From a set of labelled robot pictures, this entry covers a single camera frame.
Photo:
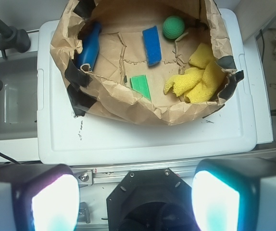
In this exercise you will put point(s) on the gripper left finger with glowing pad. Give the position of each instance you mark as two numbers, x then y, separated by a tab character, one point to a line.
38	197

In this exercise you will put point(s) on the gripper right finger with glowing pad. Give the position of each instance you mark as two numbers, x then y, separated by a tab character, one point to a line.
235	194

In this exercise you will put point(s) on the green foam block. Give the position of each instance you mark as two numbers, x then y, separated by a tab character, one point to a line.
140	84

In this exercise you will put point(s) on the blue sponge block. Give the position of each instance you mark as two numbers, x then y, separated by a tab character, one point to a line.
152	45

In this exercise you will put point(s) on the white plastic lid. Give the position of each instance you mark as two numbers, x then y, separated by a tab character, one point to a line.
95	140

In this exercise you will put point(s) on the white toy sink basin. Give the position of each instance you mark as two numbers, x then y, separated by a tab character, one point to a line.
18	103

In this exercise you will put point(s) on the yellow microfiber cloth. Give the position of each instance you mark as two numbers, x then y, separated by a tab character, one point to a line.
199	82

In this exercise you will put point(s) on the brown paper bag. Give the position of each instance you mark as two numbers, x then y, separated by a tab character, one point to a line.
105	91

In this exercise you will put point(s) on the blue plastic bottle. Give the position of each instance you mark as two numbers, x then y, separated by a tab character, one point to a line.
91	48

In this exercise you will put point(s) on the green textured ball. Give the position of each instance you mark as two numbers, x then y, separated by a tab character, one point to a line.
173	27

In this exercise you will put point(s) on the aluminium frame rail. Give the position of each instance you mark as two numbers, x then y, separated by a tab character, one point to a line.
100	174

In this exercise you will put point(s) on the black octagonal mount plate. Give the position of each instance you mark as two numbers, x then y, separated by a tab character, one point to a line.
151	200

